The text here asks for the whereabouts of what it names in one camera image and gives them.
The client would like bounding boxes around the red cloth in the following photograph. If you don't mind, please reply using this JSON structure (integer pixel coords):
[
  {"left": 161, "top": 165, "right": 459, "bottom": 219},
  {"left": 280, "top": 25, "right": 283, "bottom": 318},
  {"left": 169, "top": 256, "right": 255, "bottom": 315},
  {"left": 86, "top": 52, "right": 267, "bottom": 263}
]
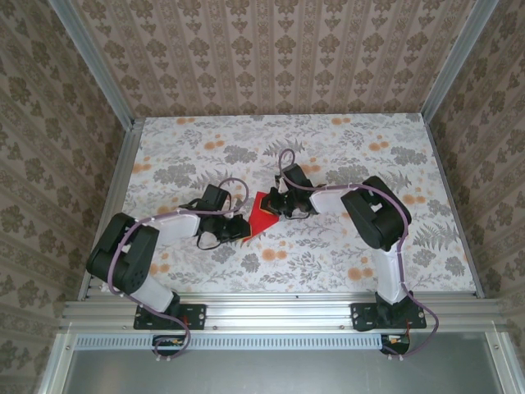
[{"left": 242, "top": 191, "right": 281, "bottom": 242}]

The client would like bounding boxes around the floral table cover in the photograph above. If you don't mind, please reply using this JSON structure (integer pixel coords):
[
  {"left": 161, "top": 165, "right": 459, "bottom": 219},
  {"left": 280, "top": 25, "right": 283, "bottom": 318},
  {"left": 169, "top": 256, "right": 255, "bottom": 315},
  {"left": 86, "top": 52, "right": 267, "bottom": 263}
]
[{"left": 100, "top": 114, "right": 479, "bottom": 295}]

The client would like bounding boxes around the small black controller board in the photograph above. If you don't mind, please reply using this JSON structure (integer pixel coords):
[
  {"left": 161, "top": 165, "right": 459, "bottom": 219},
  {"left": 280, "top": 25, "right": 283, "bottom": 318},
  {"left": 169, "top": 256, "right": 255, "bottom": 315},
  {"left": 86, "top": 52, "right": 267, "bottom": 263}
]
[
  {"left": 152, "top": 334, "right": 186, "bottom": 357},
  {"left": 380, "top": 332, "right": 412, "bottom": 356}
]

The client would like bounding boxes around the grey metal panel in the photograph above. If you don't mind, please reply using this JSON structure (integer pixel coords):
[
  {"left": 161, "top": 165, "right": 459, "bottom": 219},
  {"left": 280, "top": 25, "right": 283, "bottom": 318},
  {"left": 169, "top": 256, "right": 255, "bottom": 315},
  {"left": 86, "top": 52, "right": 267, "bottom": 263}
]
[{"left": 39, "top": 332, "right": 525, "bottom": 394}]

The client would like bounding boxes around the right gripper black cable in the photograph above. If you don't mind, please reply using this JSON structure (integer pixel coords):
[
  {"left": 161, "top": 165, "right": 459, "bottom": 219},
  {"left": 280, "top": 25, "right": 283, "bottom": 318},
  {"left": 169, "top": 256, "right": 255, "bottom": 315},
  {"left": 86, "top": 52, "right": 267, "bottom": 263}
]
[{"left": 286, "top": 204, "right": 313, "bottom": 220}]

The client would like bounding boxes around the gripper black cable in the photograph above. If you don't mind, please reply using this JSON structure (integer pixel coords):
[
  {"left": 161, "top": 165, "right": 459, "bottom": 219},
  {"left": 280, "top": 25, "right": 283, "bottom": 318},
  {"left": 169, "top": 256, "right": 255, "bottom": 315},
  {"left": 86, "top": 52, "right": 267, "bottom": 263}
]
[
  {"left": 286, "top": 204, "right": 313, "bottom": 220},
  {"left": 196, "top": 231, "right": 225, "bottom": 251}
]

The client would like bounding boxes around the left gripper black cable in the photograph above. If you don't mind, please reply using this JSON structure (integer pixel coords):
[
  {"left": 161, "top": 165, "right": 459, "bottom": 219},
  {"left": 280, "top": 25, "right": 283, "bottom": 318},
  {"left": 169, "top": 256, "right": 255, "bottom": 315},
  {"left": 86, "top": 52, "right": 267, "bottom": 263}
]
[{"left": 196, "top": 231, "right": 225, "bottom": 251}]

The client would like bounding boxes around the aluminium mounting rail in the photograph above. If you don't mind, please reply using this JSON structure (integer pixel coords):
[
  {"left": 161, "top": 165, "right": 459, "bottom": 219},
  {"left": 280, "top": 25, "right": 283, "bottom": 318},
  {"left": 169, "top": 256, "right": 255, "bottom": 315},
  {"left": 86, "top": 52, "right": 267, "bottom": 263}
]
[{"left": 59, "top": 299, "right": 508, "bottom": 332}]

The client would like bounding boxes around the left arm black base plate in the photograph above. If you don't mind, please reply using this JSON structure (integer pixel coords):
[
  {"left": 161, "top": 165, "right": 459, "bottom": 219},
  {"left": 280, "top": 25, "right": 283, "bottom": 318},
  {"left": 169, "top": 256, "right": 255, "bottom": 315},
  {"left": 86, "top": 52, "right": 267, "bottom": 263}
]
[{"left": 133, "top": 302, "right": 208, "bottom": 332}]

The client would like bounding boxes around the slotted white cable duct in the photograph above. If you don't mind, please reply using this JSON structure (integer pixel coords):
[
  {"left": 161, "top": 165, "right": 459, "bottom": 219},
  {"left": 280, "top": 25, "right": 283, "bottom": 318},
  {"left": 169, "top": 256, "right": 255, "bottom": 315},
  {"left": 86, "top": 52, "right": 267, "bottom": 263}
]
[{"left": 75, "top": 332, "right": 385, "bottom": 350}]

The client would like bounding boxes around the aluminium side rail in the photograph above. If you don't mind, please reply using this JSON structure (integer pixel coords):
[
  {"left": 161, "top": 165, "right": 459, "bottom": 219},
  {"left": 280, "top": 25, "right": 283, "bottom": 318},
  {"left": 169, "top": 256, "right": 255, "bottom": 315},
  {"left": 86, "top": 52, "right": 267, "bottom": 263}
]
[
  {"left": 424, "top": 118, "right": 485, "bottom": 299},
  {"left": 77, "top": 118, "right": 144, "bottom": 300}
]

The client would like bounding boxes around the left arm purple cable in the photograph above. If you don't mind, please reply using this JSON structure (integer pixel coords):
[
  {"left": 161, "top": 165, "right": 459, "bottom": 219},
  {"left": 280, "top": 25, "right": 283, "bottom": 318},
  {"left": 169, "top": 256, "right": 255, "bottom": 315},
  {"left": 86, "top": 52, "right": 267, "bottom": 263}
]
[{"left": 104, "top": 178, "right": 251, "bottom": 364}]

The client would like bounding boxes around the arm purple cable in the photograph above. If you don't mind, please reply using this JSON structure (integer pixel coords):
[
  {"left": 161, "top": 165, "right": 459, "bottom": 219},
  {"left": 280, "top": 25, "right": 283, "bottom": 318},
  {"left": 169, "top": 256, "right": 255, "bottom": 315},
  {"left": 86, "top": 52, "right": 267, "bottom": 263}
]
[
  {"left": 277, "top": 148, "right": 442, "bottom": 362},
  {"left": 104, "top": 178, "right": 251, "bottom": 364}
]

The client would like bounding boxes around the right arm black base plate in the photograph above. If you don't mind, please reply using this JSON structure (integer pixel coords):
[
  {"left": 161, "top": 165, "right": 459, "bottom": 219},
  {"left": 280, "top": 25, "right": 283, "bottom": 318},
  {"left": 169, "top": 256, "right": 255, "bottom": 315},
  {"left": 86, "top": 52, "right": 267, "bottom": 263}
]
[{"left": 349, "top": 302, "right": 427, "bottom": 332}]

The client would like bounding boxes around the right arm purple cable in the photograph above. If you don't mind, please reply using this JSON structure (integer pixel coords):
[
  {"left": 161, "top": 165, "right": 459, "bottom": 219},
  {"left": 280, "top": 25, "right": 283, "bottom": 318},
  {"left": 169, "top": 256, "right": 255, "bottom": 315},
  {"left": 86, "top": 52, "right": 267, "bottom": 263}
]
[{"left": 277, "top": 148, "right": 442, "bottom": 362}]

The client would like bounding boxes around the aluminium corner post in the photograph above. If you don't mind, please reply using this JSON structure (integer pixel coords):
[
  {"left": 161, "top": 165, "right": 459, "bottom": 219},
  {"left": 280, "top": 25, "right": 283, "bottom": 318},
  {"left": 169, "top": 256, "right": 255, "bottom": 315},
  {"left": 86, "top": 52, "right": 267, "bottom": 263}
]
[
  {"left": 48, "top": 0, "right": 136, "bottom": 128},
  {"left": 422, "top": 0, "right": 504, "bottom": 120}
]

